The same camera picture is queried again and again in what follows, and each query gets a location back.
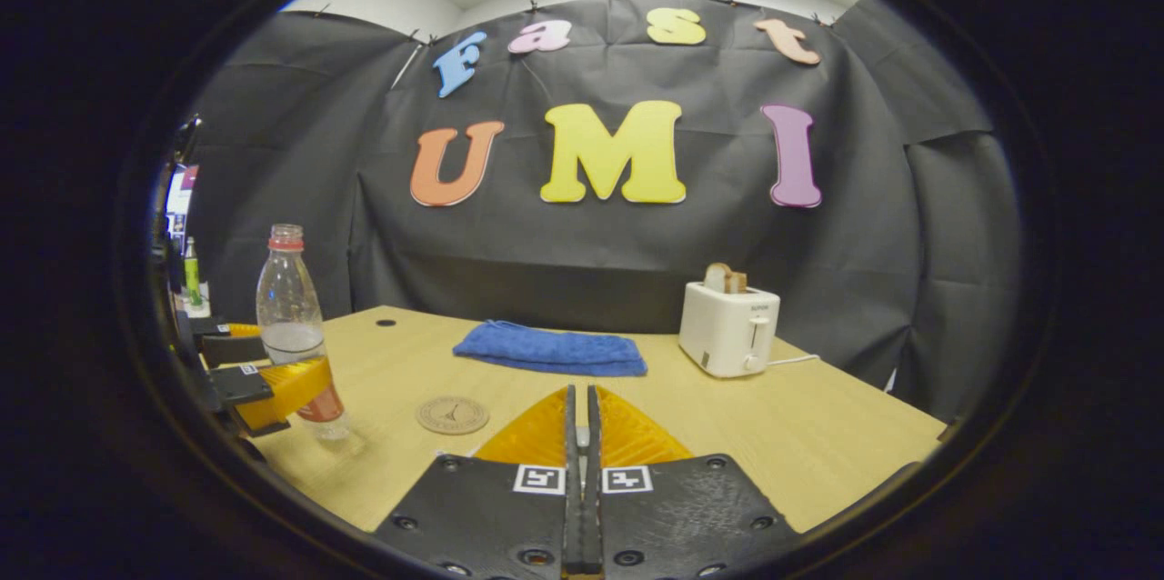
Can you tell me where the clear plastic water bottle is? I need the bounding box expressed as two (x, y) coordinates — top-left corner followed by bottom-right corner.
(256, 224), (352, 443)

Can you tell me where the blue towel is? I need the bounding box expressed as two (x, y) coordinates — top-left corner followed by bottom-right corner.
(453, 319), (648, 378)

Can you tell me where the black backdrop cloth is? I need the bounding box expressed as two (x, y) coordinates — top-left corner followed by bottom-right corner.
(186, 0), (1024, 422)

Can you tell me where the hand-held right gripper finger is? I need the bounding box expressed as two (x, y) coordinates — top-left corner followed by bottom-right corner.
(584, 385), (803, 580)
(373, 385), (584, 580)

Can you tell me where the toast slice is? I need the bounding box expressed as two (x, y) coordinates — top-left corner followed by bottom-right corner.
(705, 263), (748, 295)

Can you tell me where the white side table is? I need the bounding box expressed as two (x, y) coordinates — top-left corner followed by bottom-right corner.
(177, 280), (216, 319)

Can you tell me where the computer monitor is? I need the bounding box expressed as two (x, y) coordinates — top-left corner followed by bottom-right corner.
(166, 164), (199, 245)

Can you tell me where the green bottle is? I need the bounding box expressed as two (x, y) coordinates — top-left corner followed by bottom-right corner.
(184, 237), (204, 308)

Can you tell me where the white toaster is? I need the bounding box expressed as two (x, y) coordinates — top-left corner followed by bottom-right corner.
(678, 280), (781, 379)

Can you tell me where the round cork coaster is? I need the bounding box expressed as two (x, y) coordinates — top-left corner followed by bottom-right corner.
(416, 395), (491, 435)

